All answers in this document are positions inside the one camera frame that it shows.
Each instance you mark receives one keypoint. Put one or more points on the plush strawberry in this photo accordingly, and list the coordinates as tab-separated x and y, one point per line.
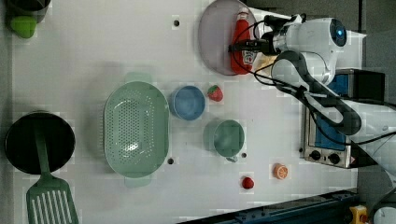
215	93

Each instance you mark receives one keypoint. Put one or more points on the black cylinder cup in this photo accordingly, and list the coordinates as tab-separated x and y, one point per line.
36	9

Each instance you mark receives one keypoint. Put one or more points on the blue bowl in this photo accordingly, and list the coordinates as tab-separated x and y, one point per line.
187	103

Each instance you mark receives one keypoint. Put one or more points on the green plush pear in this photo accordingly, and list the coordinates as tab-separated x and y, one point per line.
23	26

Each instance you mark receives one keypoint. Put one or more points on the red plush ketchup bottle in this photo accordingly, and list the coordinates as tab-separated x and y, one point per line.
241	60

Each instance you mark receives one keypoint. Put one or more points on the green slotted spatula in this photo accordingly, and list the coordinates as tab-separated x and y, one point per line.
49	200

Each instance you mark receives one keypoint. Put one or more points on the plush peeled banana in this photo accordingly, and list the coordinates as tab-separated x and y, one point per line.
263	64

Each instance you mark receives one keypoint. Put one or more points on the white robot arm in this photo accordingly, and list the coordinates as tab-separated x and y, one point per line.
306	54

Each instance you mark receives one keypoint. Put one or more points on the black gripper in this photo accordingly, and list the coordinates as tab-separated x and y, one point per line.
266	47

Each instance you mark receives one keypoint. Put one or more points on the toaster oven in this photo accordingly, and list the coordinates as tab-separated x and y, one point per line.
327	144

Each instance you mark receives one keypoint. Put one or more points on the green mug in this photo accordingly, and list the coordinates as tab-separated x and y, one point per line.
226	137

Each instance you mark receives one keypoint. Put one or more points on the yellow emergency stop button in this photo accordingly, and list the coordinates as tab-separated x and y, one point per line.
359	214

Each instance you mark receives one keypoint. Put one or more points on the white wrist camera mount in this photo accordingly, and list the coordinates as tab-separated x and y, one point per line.
276	38

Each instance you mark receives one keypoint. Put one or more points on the grey round plate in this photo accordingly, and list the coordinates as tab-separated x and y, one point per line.
215	34

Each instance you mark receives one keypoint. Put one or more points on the black frying pan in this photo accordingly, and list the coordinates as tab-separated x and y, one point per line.
20	145

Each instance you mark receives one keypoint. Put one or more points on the small red plush tomato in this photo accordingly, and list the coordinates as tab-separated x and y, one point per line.
247	183

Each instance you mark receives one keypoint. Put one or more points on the green colander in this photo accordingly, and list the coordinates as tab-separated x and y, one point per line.
136	130

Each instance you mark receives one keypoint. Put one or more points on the plush orange slice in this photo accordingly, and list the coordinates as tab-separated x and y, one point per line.
280	171

